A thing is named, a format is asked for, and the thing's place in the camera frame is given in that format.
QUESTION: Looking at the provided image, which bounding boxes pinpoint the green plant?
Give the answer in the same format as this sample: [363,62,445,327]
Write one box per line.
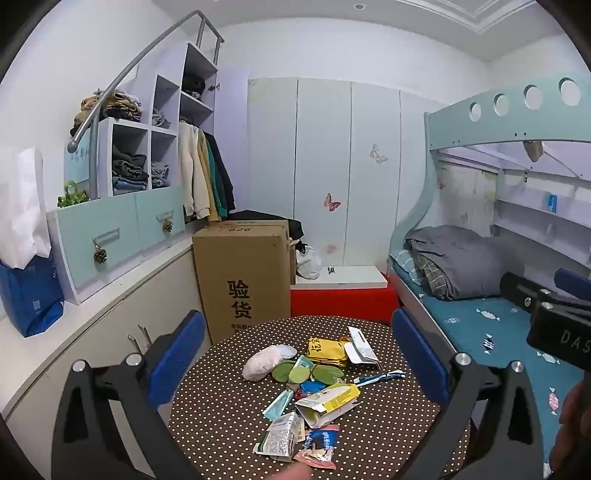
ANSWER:
[56,181,89,208]

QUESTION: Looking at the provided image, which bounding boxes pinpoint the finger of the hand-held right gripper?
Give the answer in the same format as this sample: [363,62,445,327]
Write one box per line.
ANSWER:
[554,268,591,298]
[500,272,591,317]

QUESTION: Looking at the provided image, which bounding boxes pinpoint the stack of dark folded clothes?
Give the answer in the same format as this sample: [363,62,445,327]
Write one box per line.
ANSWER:
[112,145,149,195]

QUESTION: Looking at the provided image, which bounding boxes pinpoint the pale green packet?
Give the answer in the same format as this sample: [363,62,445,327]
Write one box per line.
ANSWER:
[290,354,315,381]

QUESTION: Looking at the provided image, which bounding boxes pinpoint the pale blue board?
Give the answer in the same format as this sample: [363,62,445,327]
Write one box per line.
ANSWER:
[65,141,93,185]

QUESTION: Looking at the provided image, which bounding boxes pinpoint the grey metal handrail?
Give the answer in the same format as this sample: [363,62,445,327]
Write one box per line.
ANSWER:
[67,10,225,199]

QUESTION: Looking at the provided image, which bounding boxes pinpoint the blue snack packet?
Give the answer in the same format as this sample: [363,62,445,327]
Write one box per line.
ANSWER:
[305,425,341,455]

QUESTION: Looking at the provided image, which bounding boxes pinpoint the teal wrapper strip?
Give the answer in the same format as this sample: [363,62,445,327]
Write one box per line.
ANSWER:
[263,389,296,421]

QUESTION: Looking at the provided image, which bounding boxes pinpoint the small teal drawer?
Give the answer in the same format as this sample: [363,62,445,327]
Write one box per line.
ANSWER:
[134,185,186,250]

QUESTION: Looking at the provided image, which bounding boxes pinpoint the white wardrobe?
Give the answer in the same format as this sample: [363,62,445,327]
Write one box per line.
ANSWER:
[247,78,432,278]

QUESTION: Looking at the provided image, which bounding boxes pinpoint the bed with teal cover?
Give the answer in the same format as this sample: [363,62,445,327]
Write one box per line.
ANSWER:
[389,249,591,462]

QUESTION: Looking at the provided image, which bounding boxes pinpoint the green hanging garment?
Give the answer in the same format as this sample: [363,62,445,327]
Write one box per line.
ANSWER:
[205,134,229,217]

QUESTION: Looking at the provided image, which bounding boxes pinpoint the green leaf-shaped scrap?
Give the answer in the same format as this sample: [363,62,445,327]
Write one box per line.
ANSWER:
[271,357,346,385]

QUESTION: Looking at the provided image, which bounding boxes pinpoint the yellow packet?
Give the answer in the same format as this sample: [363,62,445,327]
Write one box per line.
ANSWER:
[305,338,349,367]

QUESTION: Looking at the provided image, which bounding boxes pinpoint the purple and white shelf unit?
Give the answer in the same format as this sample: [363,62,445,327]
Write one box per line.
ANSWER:
[97,42,250,217]

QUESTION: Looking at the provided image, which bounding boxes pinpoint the red bench with white top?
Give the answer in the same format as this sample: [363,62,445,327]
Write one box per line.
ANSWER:
[290,265,400,324]

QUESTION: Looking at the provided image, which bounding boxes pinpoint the pile of brown clothes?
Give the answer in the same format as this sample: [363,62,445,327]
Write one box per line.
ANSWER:
[71,90,144,134]

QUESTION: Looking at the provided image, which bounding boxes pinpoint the large teal drawer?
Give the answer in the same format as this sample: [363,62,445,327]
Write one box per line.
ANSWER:
[58,194,144,301]

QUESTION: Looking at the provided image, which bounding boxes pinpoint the blue bag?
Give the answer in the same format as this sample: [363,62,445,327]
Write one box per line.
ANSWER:
[0,256,65,339]

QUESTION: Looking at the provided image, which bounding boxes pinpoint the black clothing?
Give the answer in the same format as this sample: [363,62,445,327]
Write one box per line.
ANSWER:
[228,210,304,252]

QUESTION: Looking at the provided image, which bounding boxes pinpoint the teal bunk bed frame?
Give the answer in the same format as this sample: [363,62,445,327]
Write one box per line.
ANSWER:
[387,69,591,398]

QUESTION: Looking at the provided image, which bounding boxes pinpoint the grey blanket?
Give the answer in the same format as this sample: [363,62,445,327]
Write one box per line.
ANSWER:
[404,224,527,302]

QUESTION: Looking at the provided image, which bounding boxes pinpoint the yellow and white carton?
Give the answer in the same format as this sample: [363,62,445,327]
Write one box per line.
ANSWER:
[294,382,362,432]

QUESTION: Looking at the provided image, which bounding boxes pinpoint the blue and white straw wrapper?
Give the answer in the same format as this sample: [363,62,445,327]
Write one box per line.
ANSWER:
[353,370,406,385]

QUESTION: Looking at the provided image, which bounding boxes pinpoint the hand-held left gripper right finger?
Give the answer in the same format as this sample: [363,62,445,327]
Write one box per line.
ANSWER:
[392,308,547,480]

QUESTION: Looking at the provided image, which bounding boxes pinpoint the black hanging garment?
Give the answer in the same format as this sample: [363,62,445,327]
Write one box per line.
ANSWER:
[213,134,236,210]

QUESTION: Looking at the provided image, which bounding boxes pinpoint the green and white milk carton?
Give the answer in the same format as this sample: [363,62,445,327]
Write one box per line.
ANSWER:
[253,412,306,463]

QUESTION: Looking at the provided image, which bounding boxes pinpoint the white and red carton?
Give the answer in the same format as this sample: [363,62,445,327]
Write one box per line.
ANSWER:
[344,326,380,370]

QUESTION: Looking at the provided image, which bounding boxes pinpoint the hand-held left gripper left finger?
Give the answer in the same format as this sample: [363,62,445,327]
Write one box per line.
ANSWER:
[51,310,207,480]

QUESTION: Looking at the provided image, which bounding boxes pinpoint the person's right hand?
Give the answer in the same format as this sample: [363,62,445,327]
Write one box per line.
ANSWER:
[549,381,591,467]

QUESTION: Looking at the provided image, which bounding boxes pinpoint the plaid pillow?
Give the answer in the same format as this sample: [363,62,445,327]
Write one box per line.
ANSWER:
[413,254,451,296]

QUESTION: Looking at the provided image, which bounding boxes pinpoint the low white cabinet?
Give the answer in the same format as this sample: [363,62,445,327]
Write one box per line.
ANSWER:
[0,222,211,462]

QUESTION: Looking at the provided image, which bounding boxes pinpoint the white plastic bag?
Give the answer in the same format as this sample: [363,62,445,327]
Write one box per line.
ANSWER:
[295,244,322,281]

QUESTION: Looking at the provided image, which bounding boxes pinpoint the large cardboard box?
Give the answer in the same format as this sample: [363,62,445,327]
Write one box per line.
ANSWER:
[191,220,293,344]

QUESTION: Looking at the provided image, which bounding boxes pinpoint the pink snack packet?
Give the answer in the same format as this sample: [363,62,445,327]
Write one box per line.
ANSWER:
[293,448,338,470]

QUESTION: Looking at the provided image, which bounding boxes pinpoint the polka-dot round table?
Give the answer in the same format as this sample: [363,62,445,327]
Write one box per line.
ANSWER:
[168,315,472,480]

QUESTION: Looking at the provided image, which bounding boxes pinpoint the folded black clothes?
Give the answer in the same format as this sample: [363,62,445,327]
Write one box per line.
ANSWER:
[182,74,206,100]

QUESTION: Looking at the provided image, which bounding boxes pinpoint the white bedside wall shelf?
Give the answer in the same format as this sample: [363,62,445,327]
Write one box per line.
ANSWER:
[494,194,591,259]

